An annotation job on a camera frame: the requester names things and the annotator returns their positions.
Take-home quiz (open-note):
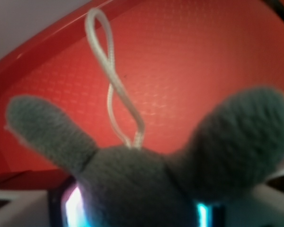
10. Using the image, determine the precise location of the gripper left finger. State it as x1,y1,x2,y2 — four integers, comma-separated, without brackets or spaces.
48,176,85,227

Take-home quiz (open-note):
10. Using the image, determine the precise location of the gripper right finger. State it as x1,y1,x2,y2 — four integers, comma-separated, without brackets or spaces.
196,203,225,227

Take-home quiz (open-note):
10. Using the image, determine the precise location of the gray plush bunny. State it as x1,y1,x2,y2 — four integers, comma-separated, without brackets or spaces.
4,8,284,227

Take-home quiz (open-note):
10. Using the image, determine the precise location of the red plastic tray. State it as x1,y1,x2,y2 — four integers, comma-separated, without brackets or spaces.
0,0,284,174

